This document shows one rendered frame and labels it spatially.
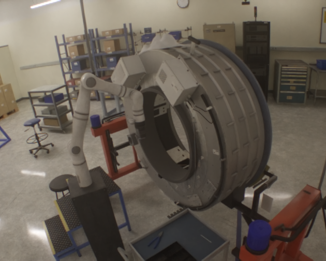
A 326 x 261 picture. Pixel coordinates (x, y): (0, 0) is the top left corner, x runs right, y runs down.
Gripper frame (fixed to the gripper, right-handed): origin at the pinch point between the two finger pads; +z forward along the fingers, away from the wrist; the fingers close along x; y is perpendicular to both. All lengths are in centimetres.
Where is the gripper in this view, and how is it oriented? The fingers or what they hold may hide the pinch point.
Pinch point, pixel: (139, 145)
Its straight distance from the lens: 167.8
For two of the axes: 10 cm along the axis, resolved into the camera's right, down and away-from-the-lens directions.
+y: 9.0, -2.7, 3.5
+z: 0.9, 8.9, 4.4
